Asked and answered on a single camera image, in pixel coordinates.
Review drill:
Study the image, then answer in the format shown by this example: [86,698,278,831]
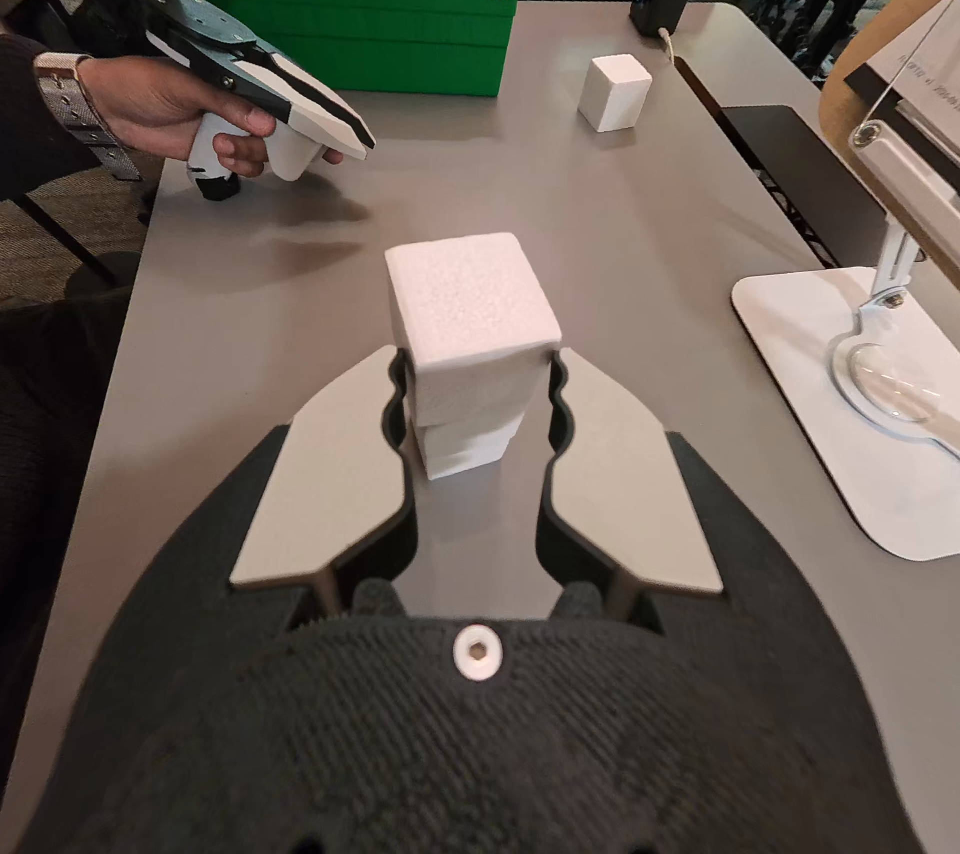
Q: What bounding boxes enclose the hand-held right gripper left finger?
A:
[228,344,419,613]

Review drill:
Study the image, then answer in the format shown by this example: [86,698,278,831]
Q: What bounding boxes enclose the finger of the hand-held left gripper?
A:
[257,46,378,150]
[232,61,372,162]

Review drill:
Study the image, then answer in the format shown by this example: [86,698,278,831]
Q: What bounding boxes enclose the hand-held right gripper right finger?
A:
[534,346,726,621]

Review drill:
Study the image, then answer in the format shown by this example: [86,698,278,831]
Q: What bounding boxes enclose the white foam cube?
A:
[417,411,528,482]
[384,231,564,432]
[577,53,654,133]

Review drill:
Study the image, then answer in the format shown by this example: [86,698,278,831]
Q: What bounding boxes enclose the dark desk panel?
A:
[720,105,890,266]

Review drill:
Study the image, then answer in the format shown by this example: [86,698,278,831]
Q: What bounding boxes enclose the grey desk with dark panel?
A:
[669,2,894,270]

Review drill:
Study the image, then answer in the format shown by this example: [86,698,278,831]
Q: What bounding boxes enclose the person's left hand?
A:
[78,53,346,178]

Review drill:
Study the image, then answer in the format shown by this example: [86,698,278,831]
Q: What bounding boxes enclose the green plastic bin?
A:
[196,0,505,99]

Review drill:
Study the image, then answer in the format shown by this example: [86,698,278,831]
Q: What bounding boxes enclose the patterned wristband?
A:
[33,53,144,183]

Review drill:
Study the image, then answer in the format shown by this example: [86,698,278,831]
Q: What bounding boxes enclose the wooden document stand white base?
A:
[731,0,960,562]

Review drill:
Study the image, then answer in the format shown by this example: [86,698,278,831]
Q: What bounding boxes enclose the person's legs in black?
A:
[0,254,144,787]

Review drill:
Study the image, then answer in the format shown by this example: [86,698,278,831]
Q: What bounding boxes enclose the printed paper sheets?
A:
[873,0,960,144]

